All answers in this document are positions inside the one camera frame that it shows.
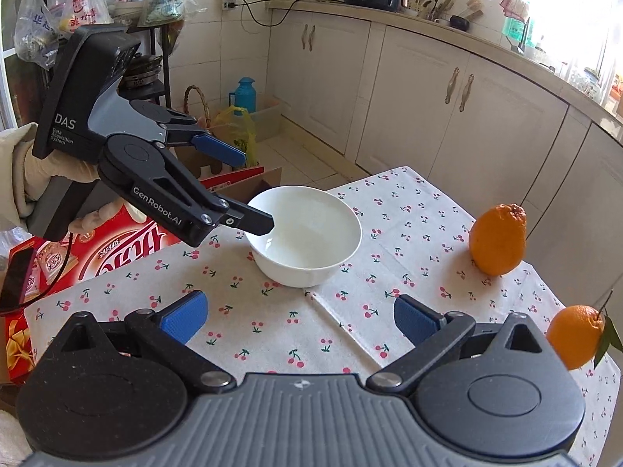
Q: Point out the blue thermos jug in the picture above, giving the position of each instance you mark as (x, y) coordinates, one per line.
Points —
(244, 96)

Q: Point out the orange with green leaf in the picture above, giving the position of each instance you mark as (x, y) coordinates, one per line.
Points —
(581, 334)

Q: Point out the chrome sink faucet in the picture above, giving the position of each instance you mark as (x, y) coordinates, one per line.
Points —
(518, 10)

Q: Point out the hanging bag with snacks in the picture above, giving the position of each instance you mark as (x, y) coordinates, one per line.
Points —
(77, 13)

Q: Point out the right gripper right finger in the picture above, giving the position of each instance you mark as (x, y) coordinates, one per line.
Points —
(437, 340)

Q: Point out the cherry print tablecloth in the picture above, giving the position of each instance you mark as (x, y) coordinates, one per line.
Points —
(302, 355)

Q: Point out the yellow plastic bag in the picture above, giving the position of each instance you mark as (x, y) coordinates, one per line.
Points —
(236, 127)

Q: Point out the brown cardboard box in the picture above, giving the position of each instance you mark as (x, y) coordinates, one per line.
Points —
(239, 184)

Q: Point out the red snack carton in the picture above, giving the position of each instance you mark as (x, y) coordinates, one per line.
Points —
(40, 268)

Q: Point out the white lower kitchen cabinets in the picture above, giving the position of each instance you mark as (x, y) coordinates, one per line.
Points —
(485, 125)

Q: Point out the gloved left hand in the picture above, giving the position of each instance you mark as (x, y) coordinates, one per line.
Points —
(32, 175)

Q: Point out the bumpy orange without leaf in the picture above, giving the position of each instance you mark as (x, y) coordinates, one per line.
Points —
(497, 240)

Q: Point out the plain white bowl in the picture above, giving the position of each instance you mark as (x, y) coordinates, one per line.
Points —
(314, 234)

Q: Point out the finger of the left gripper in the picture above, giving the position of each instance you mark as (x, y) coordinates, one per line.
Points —
(177, 129)
(152, 179)

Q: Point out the hanging clear plastic bag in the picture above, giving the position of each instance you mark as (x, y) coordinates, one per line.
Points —
(36, 35)

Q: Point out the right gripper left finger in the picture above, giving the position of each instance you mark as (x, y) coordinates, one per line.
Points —
(162, 337)

